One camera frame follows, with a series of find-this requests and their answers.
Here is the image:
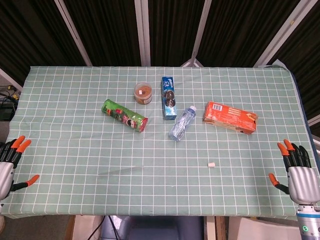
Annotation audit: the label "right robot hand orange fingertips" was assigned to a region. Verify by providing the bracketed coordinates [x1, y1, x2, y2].
[268, 139, 320, 206]

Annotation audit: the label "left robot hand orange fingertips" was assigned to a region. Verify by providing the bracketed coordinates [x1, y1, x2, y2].
[0, 135, 40, 201]

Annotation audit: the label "clear glass tube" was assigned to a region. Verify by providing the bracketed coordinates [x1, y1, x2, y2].
[97, 165, 145, 176]

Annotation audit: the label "black equipment box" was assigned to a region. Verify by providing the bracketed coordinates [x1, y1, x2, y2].
[0, 99, 18, 121]

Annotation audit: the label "brown wooden table leg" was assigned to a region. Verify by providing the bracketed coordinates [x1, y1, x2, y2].
[214, 216, 229, 240]

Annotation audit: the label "orange cracker box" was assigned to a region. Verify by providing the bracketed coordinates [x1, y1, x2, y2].
[202, 101, 258, 136]

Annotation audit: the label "black pleated curtain panel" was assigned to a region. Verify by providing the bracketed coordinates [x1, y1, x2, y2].
[197, 0, 303, 68]
[0, 0, 86, 83]
[268, 0, 320, 121]
[63, 0, 143, 67]
[147, 0, 206, 67]

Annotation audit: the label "green Pringles can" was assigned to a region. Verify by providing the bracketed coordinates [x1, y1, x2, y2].
[101, 99, 149, 133]

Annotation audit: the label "clear plastic water bottle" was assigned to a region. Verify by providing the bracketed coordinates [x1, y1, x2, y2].
[167, 105, 198, 143]

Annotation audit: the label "green checked tablecloth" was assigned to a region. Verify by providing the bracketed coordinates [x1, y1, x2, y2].
[0, 65, 319, 221]

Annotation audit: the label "grey-blue robot torso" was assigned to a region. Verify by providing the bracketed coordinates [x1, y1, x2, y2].
[99, 215, 205, 240]

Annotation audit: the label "clear plastic cookie jar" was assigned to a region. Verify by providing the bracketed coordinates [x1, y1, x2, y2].
[133, 83, 154, 105]

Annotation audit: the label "blue Oreo cookie box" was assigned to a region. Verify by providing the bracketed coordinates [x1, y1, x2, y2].
[160, 76, 178, 121]

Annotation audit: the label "black and yellow cable bundle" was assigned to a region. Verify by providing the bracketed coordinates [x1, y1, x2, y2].
[0, 84, 21, 101]

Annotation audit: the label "white partition frame post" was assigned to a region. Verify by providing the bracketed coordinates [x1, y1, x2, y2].
[252, 0, 312, 68]
[54, 0, 93, 67]
[134, 0, 151, 67]
[0, 67, 25, 92]
[179, 0, 213, 68]

